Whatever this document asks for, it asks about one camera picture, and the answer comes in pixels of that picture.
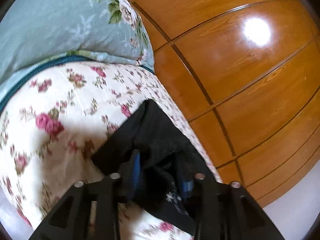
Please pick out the floral bed sheet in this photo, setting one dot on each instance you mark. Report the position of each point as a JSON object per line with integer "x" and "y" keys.
{"x": 62, "y": 100}

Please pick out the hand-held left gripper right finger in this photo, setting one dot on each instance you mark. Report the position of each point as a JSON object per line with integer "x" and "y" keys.
{"x": 187, "y": 186}

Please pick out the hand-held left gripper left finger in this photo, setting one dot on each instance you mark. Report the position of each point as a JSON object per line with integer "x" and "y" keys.
{"x": 136, "y": 171}

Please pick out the wooden wardrobe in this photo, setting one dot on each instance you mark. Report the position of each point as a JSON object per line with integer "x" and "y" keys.
{"x": 237, "y": 80}

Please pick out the black pants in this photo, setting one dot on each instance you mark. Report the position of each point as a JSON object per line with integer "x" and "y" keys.
{"x": 155, "y": 135}

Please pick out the light blue floral pillow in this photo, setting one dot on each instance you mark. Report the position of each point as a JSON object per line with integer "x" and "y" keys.
{"x": 50, "y": 25}

